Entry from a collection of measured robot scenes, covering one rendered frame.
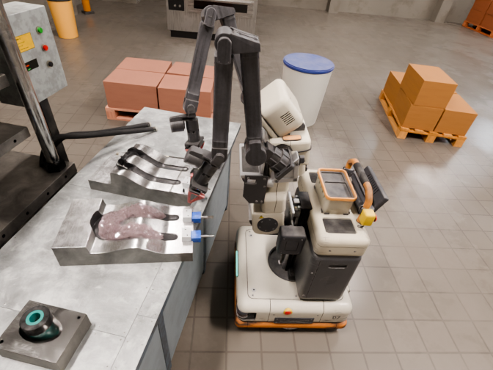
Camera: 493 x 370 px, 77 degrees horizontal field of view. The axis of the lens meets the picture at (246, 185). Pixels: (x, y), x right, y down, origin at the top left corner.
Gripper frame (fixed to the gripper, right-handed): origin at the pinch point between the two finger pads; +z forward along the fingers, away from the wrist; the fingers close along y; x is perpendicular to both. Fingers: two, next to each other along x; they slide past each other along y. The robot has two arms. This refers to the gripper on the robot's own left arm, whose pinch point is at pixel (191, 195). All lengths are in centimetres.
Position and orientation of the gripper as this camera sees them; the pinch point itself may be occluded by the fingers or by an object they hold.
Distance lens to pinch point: 128.7
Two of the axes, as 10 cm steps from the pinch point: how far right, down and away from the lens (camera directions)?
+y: 0.4, 6.5, -7.6
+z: -5.2, 6.6, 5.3
